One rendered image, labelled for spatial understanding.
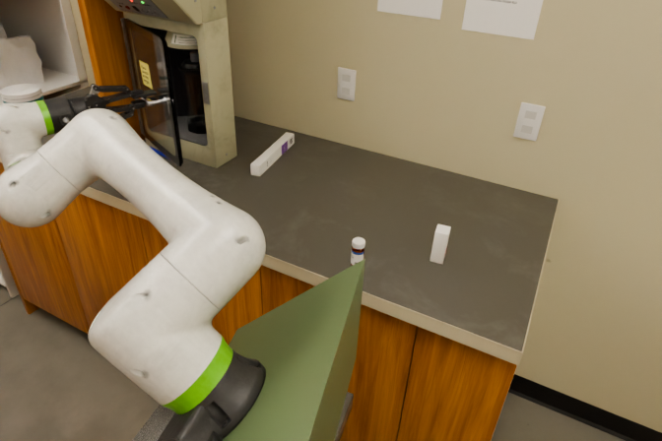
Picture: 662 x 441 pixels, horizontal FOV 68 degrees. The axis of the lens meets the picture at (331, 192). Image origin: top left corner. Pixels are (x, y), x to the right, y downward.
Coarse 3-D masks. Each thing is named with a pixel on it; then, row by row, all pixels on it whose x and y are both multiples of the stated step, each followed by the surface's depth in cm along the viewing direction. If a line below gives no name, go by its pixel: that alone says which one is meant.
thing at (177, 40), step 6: (168, 36) 151; (174, 36) 150; (180, 36) 149; (186, 36) 149; (192, 36) 149; (168, 42) 151; (174, 42) 150; (180, 42) 149; (186, 42) 149; (192, 42) 149; (180, 48) 149; (186, 48) 149; (192, 48) 150
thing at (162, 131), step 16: (128, 32) 151; (144, 32) 140; (144, 48) 144; (160, 48) 134; (160, 64) 138; (160, 80) 142; (160, 96) 146; (144, 112) 163; (160, 112) 151; (144, 128) 168; (160, 128) 155; (176, 128) 145; (160, 144) 160; (176, 144) 148; (176, 160) 152
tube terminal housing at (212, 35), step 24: (216, 0) 141; (144, 24) 150; (168, 24) 145; (192, 24) 141; (216, 24) 144; (216, 48) 147; (216, 72) 150; (216, 96) 153; (216, 120) 156; (192, 144) 164; (216, 144) 160
